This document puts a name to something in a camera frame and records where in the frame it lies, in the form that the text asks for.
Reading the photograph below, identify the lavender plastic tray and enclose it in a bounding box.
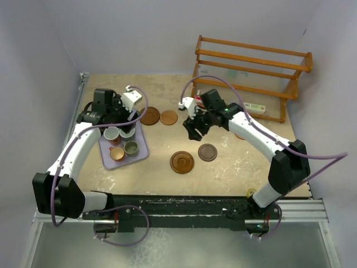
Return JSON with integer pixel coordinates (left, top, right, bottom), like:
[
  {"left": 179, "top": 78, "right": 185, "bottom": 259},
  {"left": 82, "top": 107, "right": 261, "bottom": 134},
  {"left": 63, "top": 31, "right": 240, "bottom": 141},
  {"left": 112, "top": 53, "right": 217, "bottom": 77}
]
[{"left": 98, "top": 121, "right": 149, "bottom": 170}]

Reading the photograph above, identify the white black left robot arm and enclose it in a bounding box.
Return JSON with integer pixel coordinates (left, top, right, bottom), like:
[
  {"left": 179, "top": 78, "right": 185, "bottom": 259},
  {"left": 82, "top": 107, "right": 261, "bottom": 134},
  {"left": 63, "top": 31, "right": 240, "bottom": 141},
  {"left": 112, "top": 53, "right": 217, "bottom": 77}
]
[{"left": 32, "top": 85, "right": 147, "bottom": 221}]

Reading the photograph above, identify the dark walnut coaster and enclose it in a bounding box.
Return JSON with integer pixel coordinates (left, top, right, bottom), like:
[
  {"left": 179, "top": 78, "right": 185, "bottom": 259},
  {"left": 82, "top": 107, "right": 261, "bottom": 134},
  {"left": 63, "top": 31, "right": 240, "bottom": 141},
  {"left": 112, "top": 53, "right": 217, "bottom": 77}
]
[{"left": 197, "top": 143, "right": 218, "bottom": 161}]

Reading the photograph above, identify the light orange wood coaster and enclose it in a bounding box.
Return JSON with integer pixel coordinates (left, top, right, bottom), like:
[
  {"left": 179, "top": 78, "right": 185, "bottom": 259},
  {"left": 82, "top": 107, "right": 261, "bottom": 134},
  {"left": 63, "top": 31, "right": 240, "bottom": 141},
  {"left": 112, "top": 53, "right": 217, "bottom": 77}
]
[{"left": 235, "top": 134, "right": 245, "bottom": 140}]

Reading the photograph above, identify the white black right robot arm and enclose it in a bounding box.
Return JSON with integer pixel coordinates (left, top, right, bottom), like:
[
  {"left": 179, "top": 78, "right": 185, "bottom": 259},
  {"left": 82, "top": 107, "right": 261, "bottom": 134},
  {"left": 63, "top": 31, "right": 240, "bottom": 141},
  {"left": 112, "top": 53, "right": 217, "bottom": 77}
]
[{"left": 178, "top": 89, "right": 310, "bottom": 218}]

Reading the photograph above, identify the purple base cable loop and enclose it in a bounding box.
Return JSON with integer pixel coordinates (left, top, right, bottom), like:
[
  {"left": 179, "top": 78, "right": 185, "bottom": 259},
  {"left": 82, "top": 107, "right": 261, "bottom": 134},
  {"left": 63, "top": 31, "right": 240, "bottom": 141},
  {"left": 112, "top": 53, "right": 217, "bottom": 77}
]
[{"left": 93, "top": 205, "right": 151, "bottom": 247}]

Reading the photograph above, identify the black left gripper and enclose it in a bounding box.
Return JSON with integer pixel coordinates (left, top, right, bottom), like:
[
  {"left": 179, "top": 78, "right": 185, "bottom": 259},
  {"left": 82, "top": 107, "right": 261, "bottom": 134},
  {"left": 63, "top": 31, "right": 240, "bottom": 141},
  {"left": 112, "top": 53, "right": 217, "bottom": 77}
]
[{"left": 107, "top": 95, "right": 139, "bottom": 133}]

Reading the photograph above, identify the green white box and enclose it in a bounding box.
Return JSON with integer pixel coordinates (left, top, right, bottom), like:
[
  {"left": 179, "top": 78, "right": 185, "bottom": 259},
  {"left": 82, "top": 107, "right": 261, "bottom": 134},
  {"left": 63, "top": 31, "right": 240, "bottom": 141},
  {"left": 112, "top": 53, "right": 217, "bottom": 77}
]
[{"left": 244, "top": 102, "right": 266, "bottom": 115}]

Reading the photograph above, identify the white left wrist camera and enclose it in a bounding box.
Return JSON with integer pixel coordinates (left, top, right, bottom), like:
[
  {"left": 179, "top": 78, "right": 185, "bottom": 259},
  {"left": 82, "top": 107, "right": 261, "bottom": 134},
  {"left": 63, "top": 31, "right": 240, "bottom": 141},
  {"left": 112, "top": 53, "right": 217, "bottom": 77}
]
[{"left": 120, "top": 85, "right": 142, "bottom": 112}]

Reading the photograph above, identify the orange brown cup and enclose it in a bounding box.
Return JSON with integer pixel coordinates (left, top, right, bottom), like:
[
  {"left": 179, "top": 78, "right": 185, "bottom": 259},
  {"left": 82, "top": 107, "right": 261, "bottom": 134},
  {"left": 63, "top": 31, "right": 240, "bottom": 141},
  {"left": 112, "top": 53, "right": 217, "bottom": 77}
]
[{"left": 109, "top": 146, "right": 126, "bottom": 161}]

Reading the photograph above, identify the yellow tape roll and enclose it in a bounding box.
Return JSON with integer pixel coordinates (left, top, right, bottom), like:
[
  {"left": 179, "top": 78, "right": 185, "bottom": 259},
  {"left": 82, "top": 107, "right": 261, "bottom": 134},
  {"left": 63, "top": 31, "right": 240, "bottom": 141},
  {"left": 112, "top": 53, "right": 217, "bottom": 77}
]
[{"left": 246, "top": 188, "right": 257, "bottom": 198}]

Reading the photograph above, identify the wooden shelf rack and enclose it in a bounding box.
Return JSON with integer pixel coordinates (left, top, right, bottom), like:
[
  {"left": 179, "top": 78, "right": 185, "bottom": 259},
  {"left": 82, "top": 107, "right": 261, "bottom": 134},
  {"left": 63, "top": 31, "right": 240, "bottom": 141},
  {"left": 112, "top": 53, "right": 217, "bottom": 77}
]
[{"left": 190, "top": 36, "right": 313, "bottom": 123}]

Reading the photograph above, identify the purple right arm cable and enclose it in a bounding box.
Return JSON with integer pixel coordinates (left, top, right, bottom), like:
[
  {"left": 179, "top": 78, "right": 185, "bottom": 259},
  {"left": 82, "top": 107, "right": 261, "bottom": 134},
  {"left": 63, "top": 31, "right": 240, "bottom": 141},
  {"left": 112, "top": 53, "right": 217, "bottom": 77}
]
[{"left": 181, "top": 75, "right": 349, "bottom": 241}]

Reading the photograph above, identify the large brown grooved coaster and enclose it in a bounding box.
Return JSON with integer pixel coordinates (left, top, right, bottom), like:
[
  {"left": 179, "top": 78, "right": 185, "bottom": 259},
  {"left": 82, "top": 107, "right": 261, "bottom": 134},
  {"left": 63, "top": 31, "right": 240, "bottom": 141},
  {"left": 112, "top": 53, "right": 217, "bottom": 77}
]
[{"left": 170, "top": 151, "right": 194, "bottom": 174}]

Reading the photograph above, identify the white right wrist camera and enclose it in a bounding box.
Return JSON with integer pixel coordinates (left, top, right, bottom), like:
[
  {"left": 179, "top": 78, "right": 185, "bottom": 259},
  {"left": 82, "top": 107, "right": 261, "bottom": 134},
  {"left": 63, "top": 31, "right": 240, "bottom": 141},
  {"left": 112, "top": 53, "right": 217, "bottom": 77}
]
[{"left": 178, "top": 97, "right": 197, "bottom": 119}]

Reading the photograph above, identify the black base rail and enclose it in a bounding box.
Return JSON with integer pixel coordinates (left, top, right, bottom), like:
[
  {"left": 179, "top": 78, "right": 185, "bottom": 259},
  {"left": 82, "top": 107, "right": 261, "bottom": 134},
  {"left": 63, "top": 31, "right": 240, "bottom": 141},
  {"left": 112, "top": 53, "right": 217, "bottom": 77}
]
[{"left": 83, "top": 194, "right": 282, "bottom": 233}]

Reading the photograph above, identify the olive green cup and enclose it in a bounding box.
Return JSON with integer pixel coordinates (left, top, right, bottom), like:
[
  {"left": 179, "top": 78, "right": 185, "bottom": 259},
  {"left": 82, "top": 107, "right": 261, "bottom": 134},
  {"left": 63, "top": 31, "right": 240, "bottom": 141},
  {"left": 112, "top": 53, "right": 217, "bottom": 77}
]
[{"left": 123, "top": 141, "right": 139, "bottom": 156}]

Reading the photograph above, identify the red handled white cup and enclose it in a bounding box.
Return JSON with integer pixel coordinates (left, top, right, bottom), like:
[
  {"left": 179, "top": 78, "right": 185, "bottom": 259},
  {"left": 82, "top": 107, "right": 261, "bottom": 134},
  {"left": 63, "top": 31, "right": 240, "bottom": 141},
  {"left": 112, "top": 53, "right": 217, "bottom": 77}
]
[{"left": 103, "top": 126, "right": 121, "bottom": 146}]

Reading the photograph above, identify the red white box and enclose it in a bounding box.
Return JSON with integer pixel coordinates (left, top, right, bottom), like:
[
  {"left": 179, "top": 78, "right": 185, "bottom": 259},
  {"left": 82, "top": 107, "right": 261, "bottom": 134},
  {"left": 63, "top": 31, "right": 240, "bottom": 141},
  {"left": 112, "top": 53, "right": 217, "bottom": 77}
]
[{"left": 193, "top": 95, "right": 204, "bottom": 107}]

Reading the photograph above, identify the teal blue cup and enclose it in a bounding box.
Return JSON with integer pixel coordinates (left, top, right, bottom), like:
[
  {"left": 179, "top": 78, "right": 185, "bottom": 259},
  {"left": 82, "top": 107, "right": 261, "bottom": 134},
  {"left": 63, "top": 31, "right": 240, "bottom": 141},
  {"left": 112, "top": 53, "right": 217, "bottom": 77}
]
[{"left": 119, "top": 128, "right": 136, "bottom": 142}]

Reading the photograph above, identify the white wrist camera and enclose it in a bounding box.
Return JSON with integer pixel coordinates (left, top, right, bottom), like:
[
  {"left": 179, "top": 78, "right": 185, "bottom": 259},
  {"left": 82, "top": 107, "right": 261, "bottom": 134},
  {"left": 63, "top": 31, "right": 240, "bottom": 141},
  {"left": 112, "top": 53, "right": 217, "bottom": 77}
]
[
  {"left": 120, "top": 85, "right": 142, "bottom": 112},
  {"left": 178, "top": 97, "right": 197, "bottom": 119}
]

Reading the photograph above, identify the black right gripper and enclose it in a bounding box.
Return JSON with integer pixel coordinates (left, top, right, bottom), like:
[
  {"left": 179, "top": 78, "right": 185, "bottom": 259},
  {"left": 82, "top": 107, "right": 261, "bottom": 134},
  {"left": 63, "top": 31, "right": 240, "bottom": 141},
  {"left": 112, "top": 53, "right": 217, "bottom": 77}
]
[{"left": 184, "top": 105, "right": 215, "bottom": 141}]

